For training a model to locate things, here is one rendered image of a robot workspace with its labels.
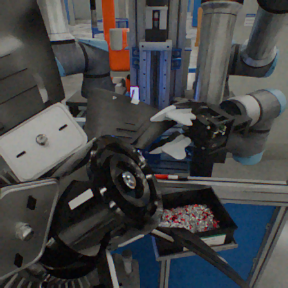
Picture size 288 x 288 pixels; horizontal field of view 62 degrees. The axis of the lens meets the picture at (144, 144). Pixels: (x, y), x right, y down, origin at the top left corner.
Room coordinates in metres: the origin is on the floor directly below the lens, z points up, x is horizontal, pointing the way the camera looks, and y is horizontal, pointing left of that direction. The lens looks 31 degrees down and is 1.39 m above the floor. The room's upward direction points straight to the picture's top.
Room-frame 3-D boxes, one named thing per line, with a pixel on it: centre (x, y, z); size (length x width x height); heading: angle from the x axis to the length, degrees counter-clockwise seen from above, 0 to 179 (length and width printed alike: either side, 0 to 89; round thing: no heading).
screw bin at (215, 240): (0.49, -0.13, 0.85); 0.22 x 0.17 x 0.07; 101
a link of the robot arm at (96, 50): (1.03, 0.21, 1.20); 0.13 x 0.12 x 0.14; 129
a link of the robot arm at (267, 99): (0.54, -0.28, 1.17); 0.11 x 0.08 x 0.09; 122
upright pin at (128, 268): (0.27, 0.03, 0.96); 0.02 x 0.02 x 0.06
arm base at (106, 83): (1.04, 0.20, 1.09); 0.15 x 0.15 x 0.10
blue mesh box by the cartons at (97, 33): (7.61, 0.83, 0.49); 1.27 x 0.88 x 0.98; 162
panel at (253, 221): (0.66, -0.07, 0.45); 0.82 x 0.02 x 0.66; 85
